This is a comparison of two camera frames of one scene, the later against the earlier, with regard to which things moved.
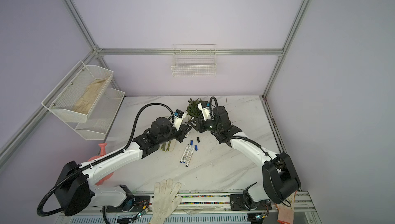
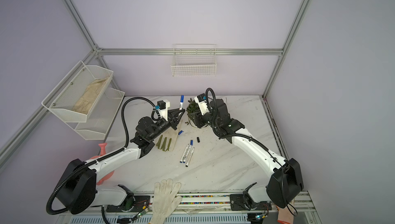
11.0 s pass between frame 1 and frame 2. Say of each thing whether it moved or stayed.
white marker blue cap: moved
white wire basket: stayed
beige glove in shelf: stayed
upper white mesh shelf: stayed
